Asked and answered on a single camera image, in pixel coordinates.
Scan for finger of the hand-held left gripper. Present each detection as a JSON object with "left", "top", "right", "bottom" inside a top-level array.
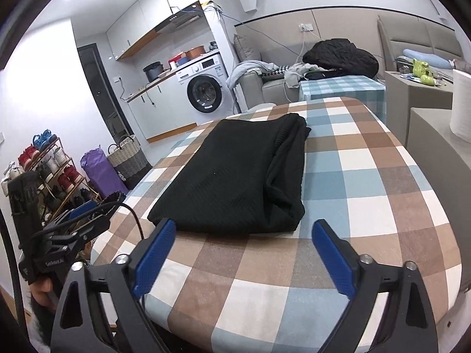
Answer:
[{"left": 43, "top": 200, "right": 112, "bottom": 246}]

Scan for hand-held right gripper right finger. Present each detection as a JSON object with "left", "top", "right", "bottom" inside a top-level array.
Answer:
[{"left": 311, "top": 219, "right": 440, "bottom": 353}]

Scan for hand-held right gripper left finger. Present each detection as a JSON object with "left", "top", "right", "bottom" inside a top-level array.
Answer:
[{"left": 49, "top": 219, "right": 177, "bottom": 353}]

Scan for black knit sweater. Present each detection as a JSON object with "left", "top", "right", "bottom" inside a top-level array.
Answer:
[{"left": 147, "top": 113, "right": 312, "bottom": 235}]

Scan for person's left forearm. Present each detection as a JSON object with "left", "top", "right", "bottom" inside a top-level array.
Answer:
[{"left": 26, "top": 298, "right": 56, "bottom": 353}]

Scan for person's left hand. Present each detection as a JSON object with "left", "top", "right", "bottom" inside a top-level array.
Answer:
[{"left": 29, "top": 277, "right": 56, "bottom": 309}]

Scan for white trash bin black bag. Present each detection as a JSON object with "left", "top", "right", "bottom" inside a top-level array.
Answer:
[{"left": 96, "top": 190, "right": 126, "bottom": 214}]

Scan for purple bag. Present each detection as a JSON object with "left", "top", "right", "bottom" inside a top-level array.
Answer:
[{"left": 80, "top": 148, "right": 129, "bottom": 199}]

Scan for wooden shoe rack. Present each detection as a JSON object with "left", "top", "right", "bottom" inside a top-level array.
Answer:
[{"left": 0, "top": 130, "right": 102, "bottom": 229}]

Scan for woven laundry basket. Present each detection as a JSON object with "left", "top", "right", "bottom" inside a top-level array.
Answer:
[{"left": 107, "top": 135, "right": 152, "bottom": 191}]

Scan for brown blue checked blanket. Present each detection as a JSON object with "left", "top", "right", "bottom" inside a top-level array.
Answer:
[{"left": 88, "top": 96, "right": 464, "bottom": 346}]

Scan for black door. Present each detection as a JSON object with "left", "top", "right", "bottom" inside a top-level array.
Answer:
[{"left": 77, "top": 44, "right": 129, "bottom": 144}]

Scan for white base cabinet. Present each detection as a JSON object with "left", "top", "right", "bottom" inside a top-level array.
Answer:
[{"left": 125, "top": 71, "right": 197, "bottom": 142}]

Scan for grey upholstered bench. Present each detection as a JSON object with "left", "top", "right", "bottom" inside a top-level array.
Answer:
[{"left": 405, "top": 107, "right": 471, "bottom": 236}]

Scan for black cooking pot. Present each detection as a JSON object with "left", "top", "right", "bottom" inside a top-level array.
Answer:
[{"left": 143, "top": 61, "right": 164, "bottom": 82}]

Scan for white washing machine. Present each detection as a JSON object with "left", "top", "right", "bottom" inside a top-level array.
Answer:
[{"left": 175, "top": 53, "right": 239, "bottom": 125}]

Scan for grey bedside cabinet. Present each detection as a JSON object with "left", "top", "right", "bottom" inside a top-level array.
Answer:
[{"left": 384, "top": 71, "right": 455, "bottom": 148}]

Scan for grey sofa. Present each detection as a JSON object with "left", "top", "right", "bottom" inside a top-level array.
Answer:
[{"left": 233, "top": 35, "right": 306, "bottom": 113}]

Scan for white crumpled garment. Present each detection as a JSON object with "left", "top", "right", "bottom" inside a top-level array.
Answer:
[{"left": 283, "top": 63, "right": 321, "bottom": 89}]

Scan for white paper roll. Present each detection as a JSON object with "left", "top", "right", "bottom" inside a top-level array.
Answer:
[{"left": 450, "top": 68, "right": 471, "bottom": 144}]

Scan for black quilted jacket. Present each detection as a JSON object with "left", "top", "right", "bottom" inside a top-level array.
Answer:
[{"left": 302, "top": 39, "right": 379, "bottom": 79}]

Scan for light grey cloth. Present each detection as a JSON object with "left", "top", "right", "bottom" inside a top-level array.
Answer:
[{"left": 226, "top": 61, "right": 280, "bottom": 89}]

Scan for green toy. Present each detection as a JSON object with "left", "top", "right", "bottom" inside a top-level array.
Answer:
[{"left": 411, "top": 58, "right": 435, "bottom": 85}]

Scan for range hood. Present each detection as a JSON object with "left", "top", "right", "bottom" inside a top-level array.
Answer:
[{"left": 155, "top": 7, "right": 205, "bottom": 32}]

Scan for light blue pillow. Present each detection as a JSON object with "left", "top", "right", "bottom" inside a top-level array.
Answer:
[{"left": 403, "top": 49, "right": 451, "bottom": 69}]

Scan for grey bed headboard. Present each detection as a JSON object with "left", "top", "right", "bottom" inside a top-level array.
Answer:
[{"left": 377, "top": 15, "right": 466, "bottom": 72}]

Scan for black cable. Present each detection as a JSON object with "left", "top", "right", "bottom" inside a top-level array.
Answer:
[{"left": 0, "top": 209, "right": 30, "bottom": 353}]

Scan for white wall cabinets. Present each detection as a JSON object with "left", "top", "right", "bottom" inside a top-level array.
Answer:
[{"left": 107, "top": 0, "right": 201, "bottom": 61}]

